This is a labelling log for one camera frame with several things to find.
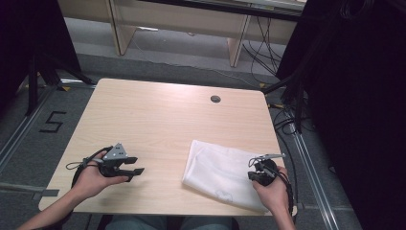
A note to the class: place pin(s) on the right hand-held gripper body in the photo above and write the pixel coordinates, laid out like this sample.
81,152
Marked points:
266,169

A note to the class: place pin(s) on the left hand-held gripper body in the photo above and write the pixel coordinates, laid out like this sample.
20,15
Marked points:
115,155

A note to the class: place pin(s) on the white cloth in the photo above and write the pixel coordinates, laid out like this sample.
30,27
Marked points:
217,172

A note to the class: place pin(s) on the person's right hand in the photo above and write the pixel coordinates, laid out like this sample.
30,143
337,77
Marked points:
274,195

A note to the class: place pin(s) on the person's left hand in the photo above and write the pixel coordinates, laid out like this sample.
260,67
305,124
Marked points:
92,180

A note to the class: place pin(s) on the person's legs in jeans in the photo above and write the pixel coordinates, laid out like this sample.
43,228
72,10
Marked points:
137,223

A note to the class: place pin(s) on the black metal stand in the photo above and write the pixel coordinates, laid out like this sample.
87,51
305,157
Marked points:
33,83
298,105

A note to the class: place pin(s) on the grey table grommet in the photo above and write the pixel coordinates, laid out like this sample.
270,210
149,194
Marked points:
215,99

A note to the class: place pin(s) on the grey bar under table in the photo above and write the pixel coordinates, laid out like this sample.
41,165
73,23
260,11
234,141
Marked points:
28,190

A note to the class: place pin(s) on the black curtain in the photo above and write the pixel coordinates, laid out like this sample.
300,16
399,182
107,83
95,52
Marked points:
32,38
357,96

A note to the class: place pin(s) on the light wooden desk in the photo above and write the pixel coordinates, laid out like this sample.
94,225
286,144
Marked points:
178,19

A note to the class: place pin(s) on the metal floor rail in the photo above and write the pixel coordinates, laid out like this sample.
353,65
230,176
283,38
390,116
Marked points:
314,179
22,131

